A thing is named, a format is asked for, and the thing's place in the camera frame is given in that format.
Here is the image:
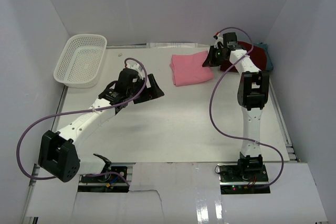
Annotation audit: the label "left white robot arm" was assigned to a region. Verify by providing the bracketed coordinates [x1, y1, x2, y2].
[38, 68, 164, 183]

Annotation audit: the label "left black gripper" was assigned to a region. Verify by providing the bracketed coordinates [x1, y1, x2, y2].
[127, 74, 164, 104]

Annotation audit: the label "pink t shirt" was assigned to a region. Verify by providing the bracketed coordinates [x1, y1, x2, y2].
[170, 51, 214, 87]

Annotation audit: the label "purple cable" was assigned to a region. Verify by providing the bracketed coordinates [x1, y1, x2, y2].
[209, 26, 285, 188]
[16, 57, 148, 187]

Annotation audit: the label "white paper sheet front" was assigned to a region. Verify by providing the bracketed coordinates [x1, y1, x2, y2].
[26, 163, 328, 223]

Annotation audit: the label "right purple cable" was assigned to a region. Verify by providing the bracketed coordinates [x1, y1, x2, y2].
[209, 26, 285, 188]

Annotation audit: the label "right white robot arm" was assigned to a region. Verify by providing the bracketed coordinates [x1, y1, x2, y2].
[202, 32, 269, 182]

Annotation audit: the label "folded dark red t shirt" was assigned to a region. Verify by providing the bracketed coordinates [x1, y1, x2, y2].
[220, 41, 266, 72]

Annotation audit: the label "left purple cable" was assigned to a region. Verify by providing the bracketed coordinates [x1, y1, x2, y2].
[16, 57, 148, 187]

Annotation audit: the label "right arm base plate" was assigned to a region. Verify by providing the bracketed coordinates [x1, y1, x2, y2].
[214, 164, 271, 195]

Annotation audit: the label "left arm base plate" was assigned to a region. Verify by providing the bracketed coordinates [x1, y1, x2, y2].
[78, 165, 133, 193]

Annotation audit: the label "white plastic mesh basket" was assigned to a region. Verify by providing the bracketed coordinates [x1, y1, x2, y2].
[53, 34, 107, 88]

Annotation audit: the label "folded teal t shirt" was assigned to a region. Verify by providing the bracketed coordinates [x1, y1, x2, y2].
[254, 42, 274, 71]

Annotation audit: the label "papers at back edge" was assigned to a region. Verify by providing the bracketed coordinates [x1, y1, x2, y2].
[146, 42, 198, 48]

